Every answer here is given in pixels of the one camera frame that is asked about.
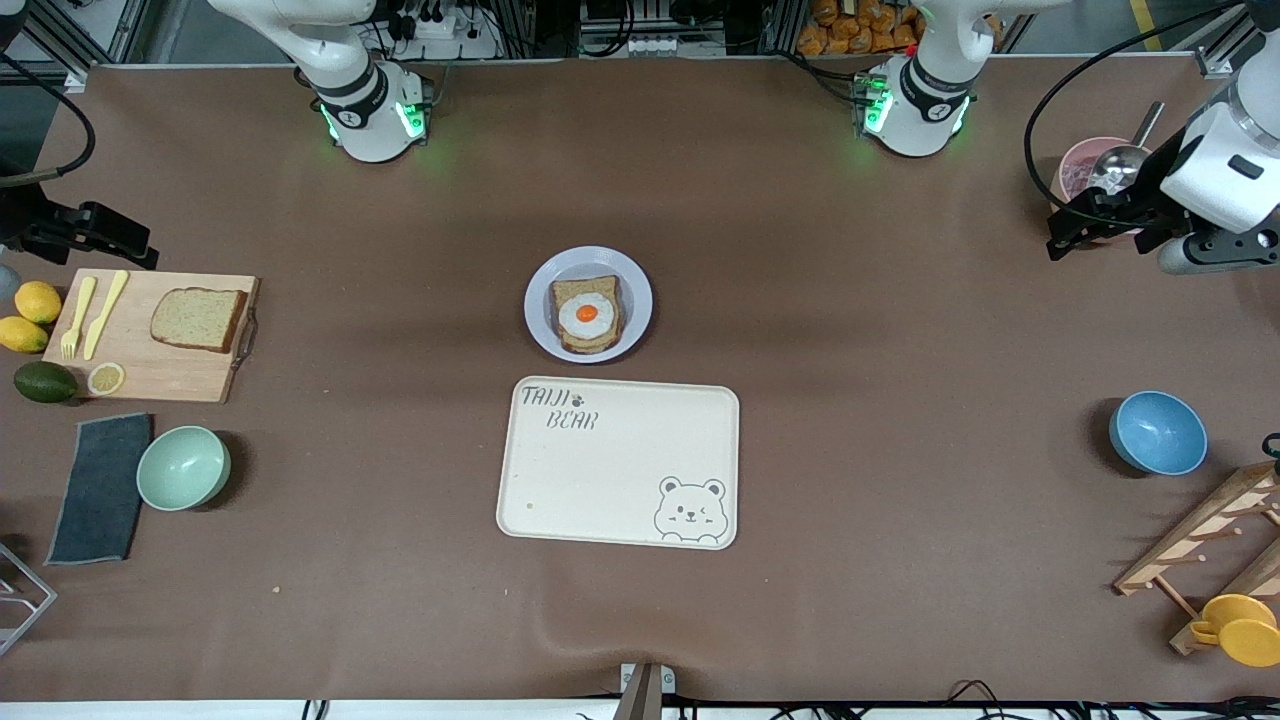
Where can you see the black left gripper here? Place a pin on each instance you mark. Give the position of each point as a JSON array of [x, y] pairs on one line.
[[1137, 205]]

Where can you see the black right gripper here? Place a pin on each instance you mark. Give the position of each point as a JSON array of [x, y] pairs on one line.
[[28, 222]]

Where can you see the brown bread slice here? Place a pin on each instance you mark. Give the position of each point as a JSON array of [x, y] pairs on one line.
[[198, 320]]

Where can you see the lavender round plate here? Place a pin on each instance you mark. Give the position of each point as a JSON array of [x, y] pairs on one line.
[[640, 300]]

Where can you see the fried egg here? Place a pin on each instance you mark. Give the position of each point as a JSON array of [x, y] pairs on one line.
[[586, 314]]

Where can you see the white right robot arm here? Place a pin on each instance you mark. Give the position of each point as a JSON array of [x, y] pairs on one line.
[[370, 110]]

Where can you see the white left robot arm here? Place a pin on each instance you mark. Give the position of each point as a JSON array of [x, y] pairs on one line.
[[915, 100]]

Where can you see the pink bowl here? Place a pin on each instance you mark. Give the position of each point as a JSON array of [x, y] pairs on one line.
[[1075, 170]]

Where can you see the metal scoop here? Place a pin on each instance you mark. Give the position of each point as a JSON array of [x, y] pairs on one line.
[[1120, 165]]

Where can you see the yellow plastic knife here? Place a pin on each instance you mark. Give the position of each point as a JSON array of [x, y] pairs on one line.
[[105, 315]]

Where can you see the yellow plastic fork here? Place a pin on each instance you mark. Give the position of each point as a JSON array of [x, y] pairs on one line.
[[78, 315]]

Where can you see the yellow lemon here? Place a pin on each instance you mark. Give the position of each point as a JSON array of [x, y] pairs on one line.
[[22, 335], [38, 302]]

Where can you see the halved lemon slice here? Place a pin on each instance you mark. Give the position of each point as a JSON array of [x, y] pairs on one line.
[[106, 379]]

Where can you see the wooden cutting board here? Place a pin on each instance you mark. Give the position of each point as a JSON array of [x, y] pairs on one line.
[[170, 375]]

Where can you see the green avocado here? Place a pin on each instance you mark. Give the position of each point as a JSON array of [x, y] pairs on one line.
[[45, 383]]

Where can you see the blue bowl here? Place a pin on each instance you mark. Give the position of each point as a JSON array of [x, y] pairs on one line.
[[1158, 433]]

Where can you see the mint green bowl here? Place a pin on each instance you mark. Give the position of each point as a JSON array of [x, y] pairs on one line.
[[183, 468]]

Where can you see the dark grey cloth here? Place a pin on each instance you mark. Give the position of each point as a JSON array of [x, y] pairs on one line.
[[100, 490]]

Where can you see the wooden peg rack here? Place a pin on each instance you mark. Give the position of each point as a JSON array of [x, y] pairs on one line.
[[1200, 540]]

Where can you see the white power strip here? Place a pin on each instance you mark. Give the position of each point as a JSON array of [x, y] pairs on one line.
[[440, 30]]

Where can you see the yellow cup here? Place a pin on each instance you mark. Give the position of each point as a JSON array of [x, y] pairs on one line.
[[1245, 630]]

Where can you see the cream bear print tray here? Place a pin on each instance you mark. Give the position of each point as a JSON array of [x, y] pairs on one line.
[[600, 480]]

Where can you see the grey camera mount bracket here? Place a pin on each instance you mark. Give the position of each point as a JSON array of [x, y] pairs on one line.
[[645, 695]]

